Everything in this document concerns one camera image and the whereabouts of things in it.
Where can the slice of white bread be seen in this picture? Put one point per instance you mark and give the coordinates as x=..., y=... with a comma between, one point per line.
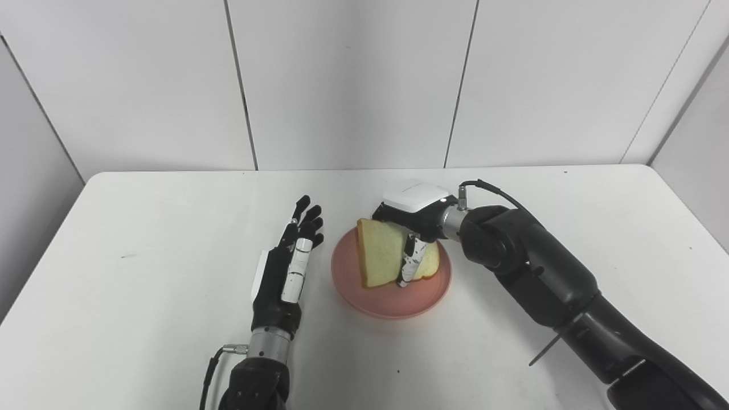
x=381, y=253

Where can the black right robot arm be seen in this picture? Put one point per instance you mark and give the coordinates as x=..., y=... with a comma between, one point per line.
x=547, y=279

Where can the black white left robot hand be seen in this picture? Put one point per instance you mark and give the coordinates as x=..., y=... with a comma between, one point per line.
x=273, y=296

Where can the pink round plate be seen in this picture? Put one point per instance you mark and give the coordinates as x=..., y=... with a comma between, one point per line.
x=393, y=299

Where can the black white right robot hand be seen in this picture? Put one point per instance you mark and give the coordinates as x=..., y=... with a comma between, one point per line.
x=416, y=202

